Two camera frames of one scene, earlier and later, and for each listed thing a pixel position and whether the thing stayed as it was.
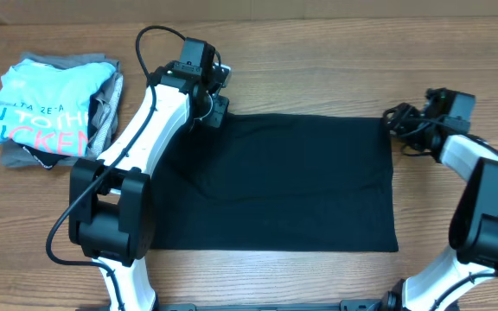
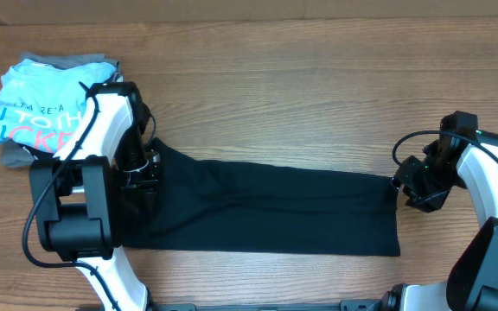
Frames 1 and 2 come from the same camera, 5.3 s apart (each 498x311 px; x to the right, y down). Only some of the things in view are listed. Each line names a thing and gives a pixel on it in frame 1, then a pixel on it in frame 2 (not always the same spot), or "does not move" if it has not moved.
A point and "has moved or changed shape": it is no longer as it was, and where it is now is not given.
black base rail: (347, 305) does not move
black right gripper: (402, 117) -> (429, 202)
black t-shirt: (277, 181) has moved or changed shape
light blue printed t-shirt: (45, 107) does not move
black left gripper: (216, 117) -> (147, 185)
